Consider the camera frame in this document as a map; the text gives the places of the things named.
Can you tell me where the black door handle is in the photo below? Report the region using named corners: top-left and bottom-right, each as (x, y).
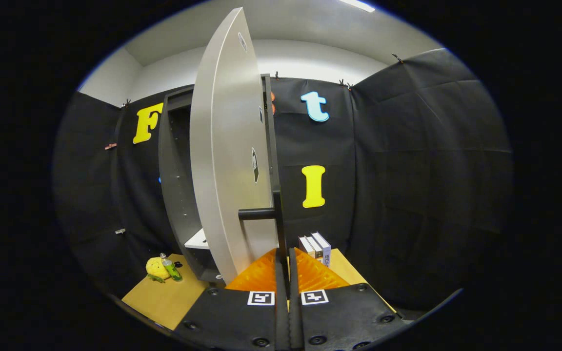
top-left (238, 190), bottom-right (286, 254)

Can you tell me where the yellow plush toy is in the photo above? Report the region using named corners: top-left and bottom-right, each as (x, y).
top-left (145, 257), bottom-right (170, 283)

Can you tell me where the dark grey shoe cabinet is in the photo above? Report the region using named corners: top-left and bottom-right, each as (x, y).
top-left (158, 73), bottom-right (284, 284)

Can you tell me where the green plastic bottle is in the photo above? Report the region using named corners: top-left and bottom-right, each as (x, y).
top-left (160, 253), bottom-right (183, 282)

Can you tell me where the black backdrop cloth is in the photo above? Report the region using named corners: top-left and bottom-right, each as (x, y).
top-left (52, 48), bottom-right (515, 312)

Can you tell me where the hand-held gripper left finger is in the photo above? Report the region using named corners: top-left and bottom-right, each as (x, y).
top-left (174, 248), bottom-right (290, 351)

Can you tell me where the pale pink book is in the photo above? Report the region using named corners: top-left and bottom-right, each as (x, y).
top-left (299, 236), bottom-right (317, 260)

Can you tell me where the lavender spine book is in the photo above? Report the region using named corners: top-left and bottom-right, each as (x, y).
top-left (311, 232), bottom-right (332, 268)

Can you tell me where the long ceiling light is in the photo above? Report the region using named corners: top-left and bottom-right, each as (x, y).
top-left (337, 0), bottom-right (375, 13)

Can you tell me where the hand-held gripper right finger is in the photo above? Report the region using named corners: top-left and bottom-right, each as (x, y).
top-left (288, 247), bottom-right (406, 351)

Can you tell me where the cream spine book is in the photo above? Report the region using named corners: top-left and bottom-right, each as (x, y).
top-left (305, 235), bottom-right (324, 264)

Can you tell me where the white cabinet shelf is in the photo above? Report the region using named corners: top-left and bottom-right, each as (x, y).
top-left (184, 228), bottom-right (209, 250)

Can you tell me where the beige shoe cabinet door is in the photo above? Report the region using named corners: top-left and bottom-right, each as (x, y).
top-left (189, 7), bottom-right (279, 284)

